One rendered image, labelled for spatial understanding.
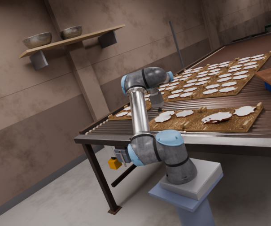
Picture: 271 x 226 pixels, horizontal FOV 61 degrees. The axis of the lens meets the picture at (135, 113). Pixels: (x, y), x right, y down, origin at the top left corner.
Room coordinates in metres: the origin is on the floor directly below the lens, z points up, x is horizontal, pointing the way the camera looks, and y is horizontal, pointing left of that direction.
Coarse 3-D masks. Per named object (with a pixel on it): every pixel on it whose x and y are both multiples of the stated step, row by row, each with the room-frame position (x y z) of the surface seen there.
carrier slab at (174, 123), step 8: (176, 112) 1.84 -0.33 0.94; (200, 112) 1.65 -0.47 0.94; (152, 120) 1.86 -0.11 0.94; (168, 120) 1.72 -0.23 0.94; (176, 120) 1.66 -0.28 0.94; (184, 120) 1.60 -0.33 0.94; (192, 120) 1.56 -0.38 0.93; (152, 128) 1.67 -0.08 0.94; (160, 128) 1.61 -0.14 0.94; (168, 128) 1.56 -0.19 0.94; (176, 128) 1.51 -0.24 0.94; (184, 128) 1.48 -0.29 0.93
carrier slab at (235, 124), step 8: (208, 112) 1.60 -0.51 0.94; (216, 112) 1.54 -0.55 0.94; (224, 112) 1.49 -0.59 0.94; (232, 112) 1.44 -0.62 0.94; (256, 112) 1.32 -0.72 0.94; (200, 120) 1.50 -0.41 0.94; (224, 120) 1.36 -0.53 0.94; (232, 120) 1.32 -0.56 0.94; (240, 120) 1.29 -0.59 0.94; (192, 128) 1.41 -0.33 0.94; (200, 128) 1.37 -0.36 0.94; (208, 128) 1.33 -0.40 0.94; (216, 128) 1.29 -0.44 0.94; (224, 128) 1.26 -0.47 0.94; (232, 128) 1.22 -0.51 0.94; (240, 128) 1.19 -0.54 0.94; (248, 128) 1.17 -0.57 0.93
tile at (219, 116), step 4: (220, 112) 1.44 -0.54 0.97; (228, 112) 1.40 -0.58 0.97; (212, 116) 1.42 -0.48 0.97; (216, 116) 1.40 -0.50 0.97; (220, 116) 1.38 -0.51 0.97; (224, 116) 1.36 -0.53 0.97; (228, 116) 1.34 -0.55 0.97; (212, 120) 1.37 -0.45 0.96; (216, 120) 1.35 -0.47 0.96; (220, 120) 1.32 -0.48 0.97
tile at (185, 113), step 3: (183, 111) 1.78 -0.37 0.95; (186, 111) 1.75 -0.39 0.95; (189, 111) 1.73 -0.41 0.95; (192, 111) 1.70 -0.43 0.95; (177, 114) 1.75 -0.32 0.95; (180, 114) 1.73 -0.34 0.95; (183, 114) 1.71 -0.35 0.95; (186, 114) 1.68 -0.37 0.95; (189, 114) 1.66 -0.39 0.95; (177, 117) 1.71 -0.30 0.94
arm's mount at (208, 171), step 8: (192, 160) 1.07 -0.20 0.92; (200, 160) 1.04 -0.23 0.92; (200, 168) 0.97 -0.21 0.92; (208, 168) 0.95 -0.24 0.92; (216, 168) 0.93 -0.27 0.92; (200, 176) 0.92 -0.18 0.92; (208, 176) 0.90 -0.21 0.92; (216, 176) 0.92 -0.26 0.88; (160, 184) 1.00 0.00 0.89; (168, 184) 0.95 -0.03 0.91; (184, 184) 0.90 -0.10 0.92; (192, 184) 0.88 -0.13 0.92; (200, 184) 0.86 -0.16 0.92; (208, 184) 0.88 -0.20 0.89; (176, 192) 0.92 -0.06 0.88; (184, 192) 0.88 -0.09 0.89; (192, 192) 0.84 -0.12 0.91; (200, 192) 0.84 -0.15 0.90
